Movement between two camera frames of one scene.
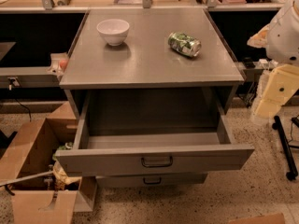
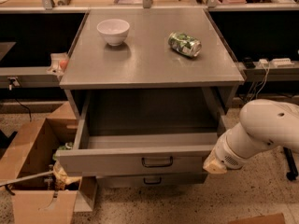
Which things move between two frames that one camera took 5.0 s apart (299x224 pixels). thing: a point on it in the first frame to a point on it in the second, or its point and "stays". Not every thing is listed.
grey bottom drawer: [150, 178] stays
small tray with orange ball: [59, 62] stays
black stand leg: [286, 149] stays
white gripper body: [284, 37] to [226, 155]
